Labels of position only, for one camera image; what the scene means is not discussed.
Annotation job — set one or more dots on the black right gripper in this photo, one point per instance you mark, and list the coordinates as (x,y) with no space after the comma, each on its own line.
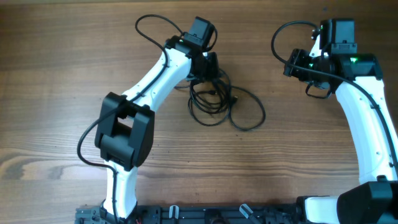
(297,73)

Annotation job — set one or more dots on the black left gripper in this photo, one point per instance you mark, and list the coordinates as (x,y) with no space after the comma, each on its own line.
(214,70)

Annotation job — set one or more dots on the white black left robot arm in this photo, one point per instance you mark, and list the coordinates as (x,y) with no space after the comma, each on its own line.
(125,132)

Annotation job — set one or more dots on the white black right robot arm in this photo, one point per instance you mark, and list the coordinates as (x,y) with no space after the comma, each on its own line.
(334,65)

